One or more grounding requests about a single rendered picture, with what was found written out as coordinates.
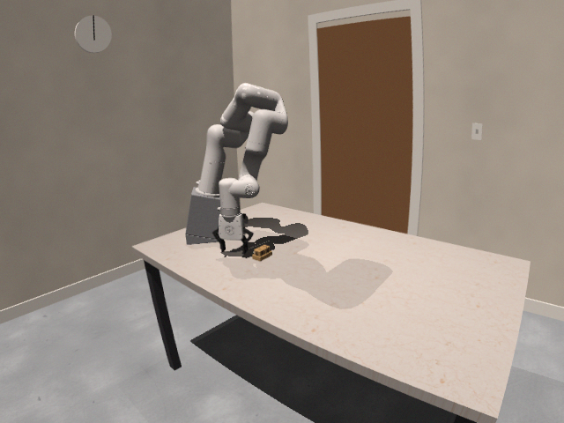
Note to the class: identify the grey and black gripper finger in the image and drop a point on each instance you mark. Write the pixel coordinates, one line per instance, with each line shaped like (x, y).
(221, 242)
(246, 240)

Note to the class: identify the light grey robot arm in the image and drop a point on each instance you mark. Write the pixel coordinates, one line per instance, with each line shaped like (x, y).
(238, 125)

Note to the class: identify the wooden tray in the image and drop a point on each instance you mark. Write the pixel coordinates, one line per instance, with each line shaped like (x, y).
(261, 258)

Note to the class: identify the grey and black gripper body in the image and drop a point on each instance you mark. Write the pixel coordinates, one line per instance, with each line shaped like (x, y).
(231, 227)

